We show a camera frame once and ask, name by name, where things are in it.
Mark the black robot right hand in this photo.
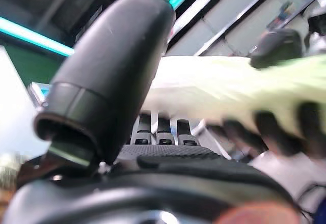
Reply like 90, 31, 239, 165
224, 29, 326, 159

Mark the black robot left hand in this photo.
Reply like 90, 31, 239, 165
2, 0, 304, 224

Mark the napa cabbage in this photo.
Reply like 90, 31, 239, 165
149, 54, 326, 143

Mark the blue plastic shopping basket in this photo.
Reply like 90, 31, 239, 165
312, 201, 326, 224

